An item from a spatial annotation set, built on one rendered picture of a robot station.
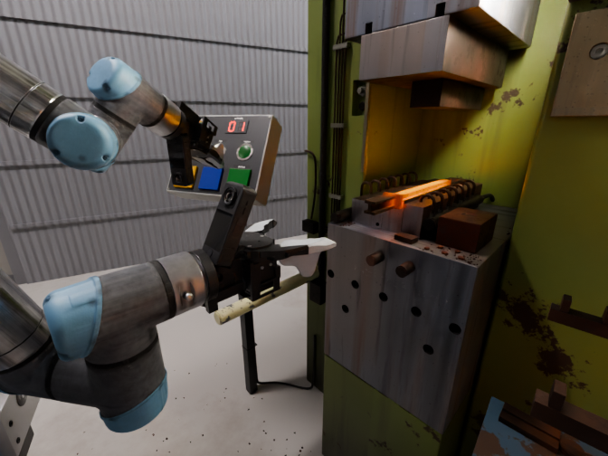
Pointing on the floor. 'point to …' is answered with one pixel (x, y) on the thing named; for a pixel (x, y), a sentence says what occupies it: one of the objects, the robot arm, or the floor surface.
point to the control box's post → (249, 351)
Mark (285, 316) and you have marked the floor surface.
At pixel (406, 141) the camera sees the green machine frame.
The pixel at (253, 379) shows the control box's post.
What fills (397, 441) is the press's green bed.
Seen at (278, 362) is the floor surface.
